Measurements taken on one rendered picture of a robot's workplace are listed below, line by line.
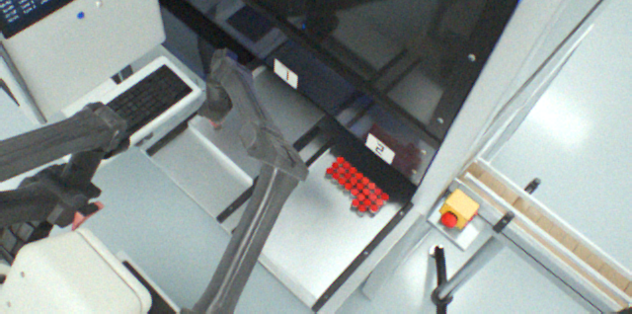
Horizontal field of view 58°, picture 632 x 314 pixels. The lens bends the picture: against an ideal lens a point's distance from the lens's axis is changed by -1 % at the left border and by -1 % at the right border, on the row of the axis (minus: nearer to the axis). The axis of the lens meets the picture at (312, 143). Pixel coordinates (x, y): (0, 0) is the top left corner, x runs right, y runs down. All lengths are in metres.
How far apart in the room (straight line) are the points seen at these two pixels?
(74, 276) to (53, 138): 0.23
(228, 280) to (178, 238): 1.47
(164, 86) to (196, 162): 0.32
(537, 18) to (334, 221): 0.82
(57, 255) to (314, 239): 0.71
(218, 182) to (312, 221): 0.28
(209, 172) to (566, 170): 1.86
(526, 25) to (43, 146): 0.81
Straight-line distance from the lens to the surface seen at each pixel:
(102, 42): 1.82
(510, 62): 1.08
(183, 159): 1.65
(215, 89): 1.48
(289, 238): 1.54
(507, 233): 1.66
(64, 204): 1.21
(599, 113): 3.26
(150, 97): 1.84
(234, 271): 1.05
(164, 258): 2.49
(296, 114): 1.72
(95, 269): 1.07
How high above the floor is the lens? 2.33
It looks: 60 degrees down
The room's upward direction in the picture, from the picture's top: 9 degrees clockwise
